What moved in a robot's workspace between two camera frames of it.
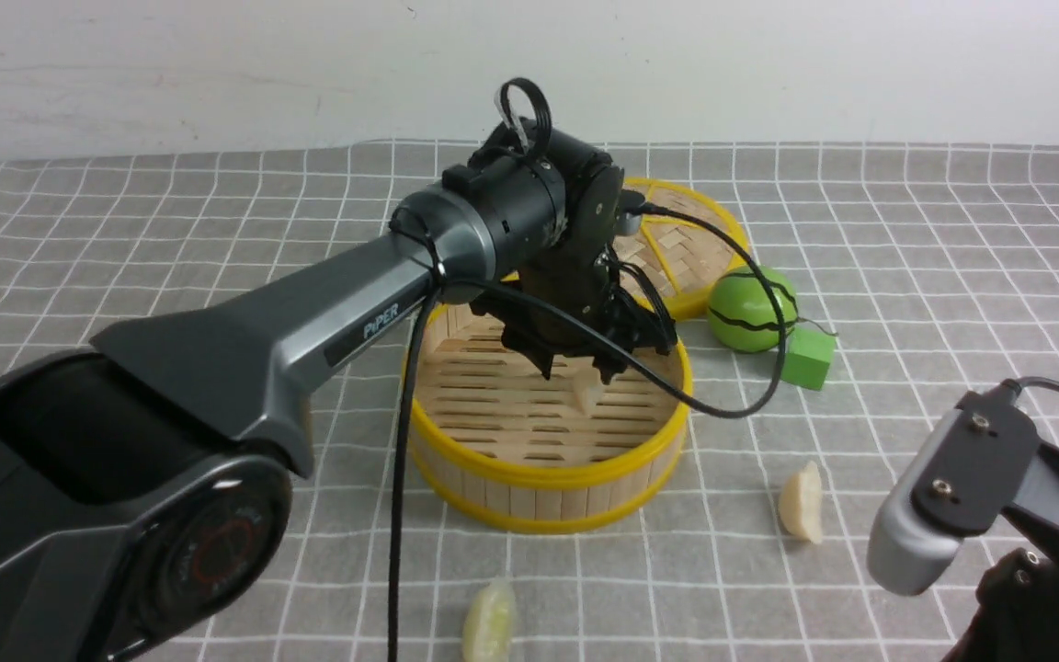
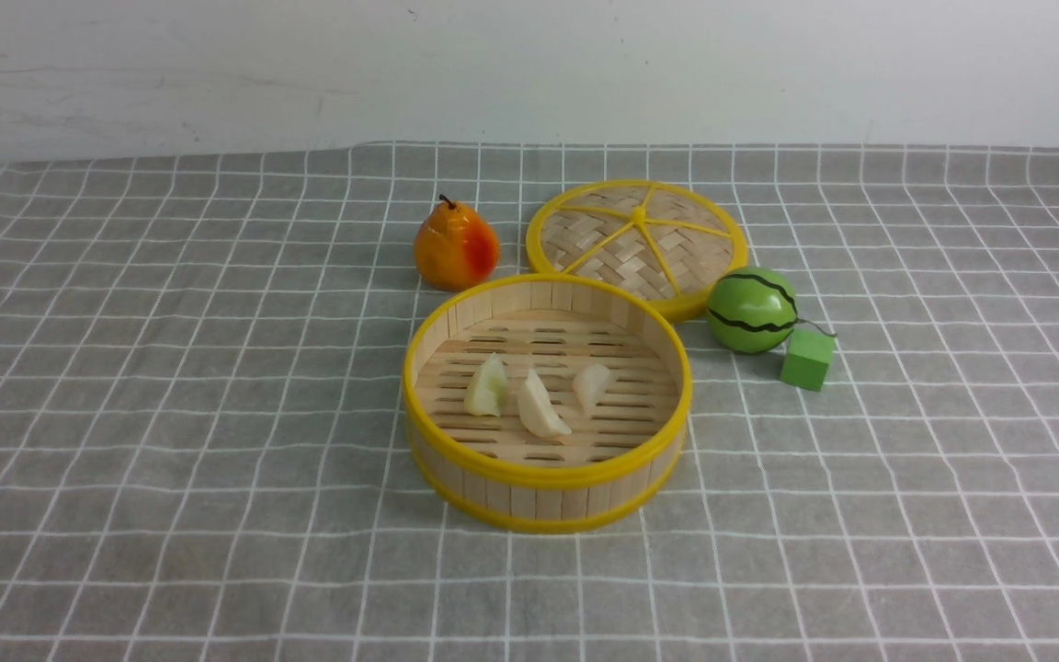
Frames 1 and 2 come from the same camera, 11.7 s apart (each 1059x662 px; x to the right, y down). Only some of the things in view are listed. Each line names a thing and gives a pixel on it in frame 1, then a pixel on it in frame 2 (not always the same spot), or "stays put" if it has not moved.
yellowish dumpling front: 489,623 -> 488,391
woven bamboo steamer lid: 681,257 stays put
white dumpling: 801,502 -> 537,411
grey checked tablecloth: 941,269 stays put
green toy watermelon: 741,314 stays put
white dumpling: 587,389 stays put
